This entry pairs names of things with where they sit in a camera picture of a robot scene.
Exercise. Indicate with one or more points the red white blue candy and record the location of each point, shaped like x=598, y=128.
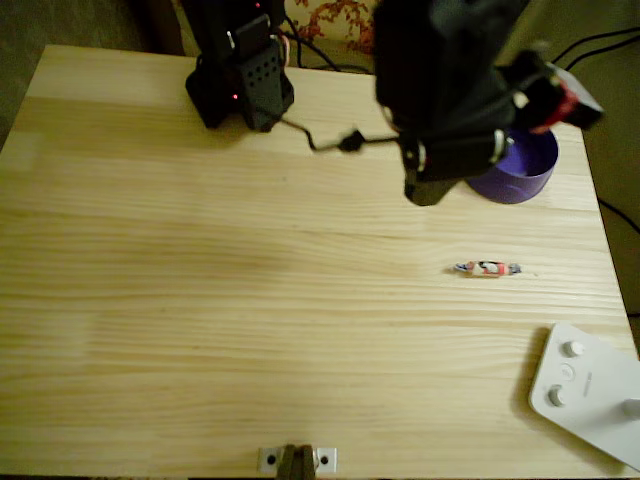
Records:
x=487, y=269

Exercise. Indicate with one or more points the floral upholstered bench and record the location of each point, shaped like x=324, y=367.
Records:
x=330, y=20

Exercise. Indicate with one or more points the silver metal bracket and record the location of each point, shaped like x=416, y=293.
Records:
x=325, y=459

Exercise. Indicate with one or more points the purple plastic bowl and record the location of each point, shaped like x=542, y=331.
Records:
x=520, y=185

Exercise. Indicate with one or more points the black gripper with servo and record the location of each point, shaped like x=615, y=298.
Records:
x=452, y=154

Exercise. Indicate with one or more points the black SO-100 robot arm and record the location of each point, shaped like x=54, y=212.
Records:
x=450, y=75

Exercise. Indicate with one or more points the black camera post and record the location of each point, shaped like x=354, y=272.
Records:
x=297, y=465

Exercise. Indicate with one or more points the white lamp base with knobs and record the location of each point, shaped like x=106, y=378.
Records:
x=590, y=395

